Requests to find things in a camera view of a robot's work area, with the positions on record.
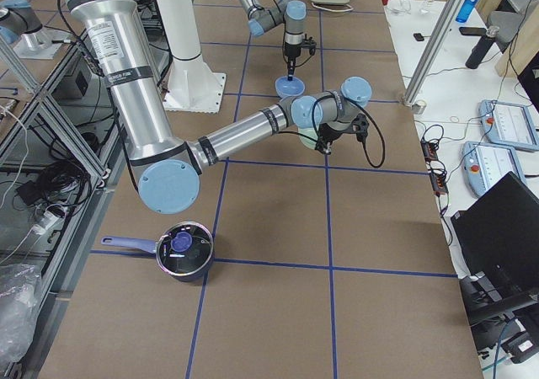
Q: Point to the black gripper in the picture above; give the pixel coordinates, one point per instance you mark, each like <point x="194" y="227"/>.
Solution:
<point x="290" y="52"/>
<point x="328" y="135"/>

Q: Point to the green bowl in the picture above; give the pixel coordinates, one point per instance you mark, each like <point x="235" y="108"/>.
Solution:
<point x="309" y="139"/>

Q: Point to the blue bowl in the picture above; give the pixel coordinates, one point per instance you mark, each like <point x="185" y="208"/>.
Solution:
<point x="289" y="87"/>

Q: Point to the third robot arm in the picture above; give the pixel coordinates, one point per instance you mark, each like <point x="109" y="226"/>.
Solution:
<point x="21" y="28"/>

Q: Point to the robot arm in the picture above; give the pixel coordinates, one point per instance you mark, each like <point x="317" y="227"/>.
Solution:
<point x="168" y="168"/>
<point x="265" y="15"/>

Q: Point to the orange usb hub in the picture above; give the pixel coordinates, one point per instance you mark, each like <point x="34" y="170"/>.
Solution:
<point x="435" y="167"/>

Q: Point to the lower teach pendant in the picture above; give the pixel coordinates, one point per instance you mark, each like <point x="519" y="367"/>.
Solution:
<point x="485" y="164"/>

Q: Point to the teach pendant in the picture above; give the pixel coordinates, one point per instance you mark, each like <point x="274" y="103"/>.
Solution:
<point x="509" y="124"/>
<point x="485" y="164"/>

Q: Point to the purple saucepan with lid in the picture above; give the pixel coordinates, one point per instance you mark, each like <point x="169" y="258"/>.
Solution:
<point x="186" y="251"/>

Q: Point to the black phone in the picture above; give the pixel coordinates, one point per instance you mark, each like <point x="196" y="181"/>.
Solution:
<point x="472" y="31"/>

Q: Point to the upper teach pendant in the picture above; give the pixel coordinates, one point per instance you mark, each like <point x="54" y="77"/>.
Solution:
<point x="509" y="124"/>

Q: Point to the black laptop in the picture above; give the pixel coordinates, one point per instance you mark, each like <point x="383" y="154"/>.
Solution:
<point x="498" y="236"/>

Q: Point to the blue water bottle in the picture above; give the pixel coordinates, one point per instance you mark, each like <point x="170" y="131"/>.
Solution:
<point x="466" y="10"/>

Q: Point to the plastic bag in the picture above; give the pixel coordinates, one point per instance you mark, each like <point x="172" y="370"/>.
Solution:
<point x="21" y="291"/>

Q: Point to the aluminium frame post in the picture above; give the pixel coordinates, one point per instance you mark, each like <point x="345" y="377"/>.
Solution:
<point x="431" y="51"/>

